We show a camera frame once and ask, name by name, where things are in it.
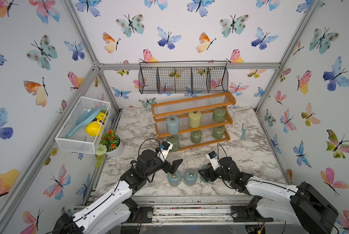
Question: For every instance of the black wire wall basket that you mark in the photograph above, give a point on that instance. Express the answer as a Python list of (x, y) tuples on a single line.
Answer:
[(183, 77)]

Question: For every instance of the small green canister bottom right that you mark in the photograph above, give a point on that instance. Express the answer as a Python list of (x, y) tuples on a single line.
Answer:
[(218, 132)]

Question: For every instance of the green canister middle right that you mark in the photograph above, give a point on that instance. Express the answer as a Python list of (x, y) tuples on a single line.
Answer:
[(218, 114)]

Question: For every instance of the yellow mustard bottle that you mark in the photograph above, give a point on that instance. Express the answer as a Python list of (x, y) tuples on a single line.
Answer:
[(95, 127)]

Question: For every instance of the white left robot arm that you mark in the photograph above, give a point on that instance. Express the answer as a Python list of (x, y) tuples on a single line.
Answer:
[(117, 206)]

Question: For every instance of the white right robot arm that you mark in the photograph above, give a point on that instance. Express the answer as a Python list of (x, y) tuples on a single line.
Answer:
[(297, 204)]

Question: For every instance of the white mesh wall basket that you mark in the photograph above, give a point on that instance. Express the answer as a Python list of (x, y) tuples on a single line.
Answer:
[(81, 142)]

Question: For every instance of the small green canister bottom middle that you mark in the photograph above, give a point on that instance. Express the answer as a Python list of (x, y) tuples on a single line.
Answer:
[(196, 136)]

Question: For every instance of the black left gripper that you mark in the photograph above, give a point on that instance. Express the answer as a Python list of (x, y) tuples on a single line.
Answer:
[(173, 165)]

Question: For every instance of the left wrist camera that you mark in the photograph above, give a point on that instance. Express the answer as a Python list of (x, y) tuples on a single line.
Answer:
[(165, 149)]

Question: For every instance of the yellow-green canister middle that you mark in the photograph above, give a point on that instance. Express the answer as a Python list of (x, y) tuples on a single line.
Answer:
[(195, 119)]

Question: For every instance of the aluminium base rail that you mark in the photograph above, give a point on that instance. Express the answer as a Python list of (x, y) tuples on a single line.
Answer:
[(202, 210)]

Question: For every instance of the light blue dustpan scoop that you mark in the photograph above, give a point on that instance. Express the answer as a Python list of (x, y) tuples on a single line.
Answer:
[(86, 118)]

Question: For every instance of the potted orange flower plant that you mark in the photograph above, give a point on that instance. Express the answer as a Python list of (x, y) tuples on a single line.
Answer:
[(109, 146)]

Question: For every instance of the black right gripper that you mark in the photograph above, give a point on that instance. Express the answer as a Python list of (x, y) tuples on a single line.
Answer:
[(209, 170)]

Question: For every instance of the green canister bottom left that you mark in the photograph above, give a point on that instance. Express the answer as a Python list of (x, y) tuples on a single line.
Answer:
[(174, 139)]

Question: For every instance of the orange wooden three-tier shelf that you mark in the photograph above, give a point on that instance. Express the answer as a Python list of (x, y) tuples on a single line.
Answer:
[(181, 109)]

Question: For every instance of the small green canister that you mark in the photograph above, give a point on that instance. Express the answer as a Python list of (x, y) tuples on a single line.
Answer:
[(218, 132), (196, 136)]

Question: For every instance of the blue canister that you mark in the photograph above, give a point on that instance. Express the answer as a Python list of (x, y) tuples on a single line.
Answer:
[(173, 125), (204, 174), (190, 177), (174, 179)]

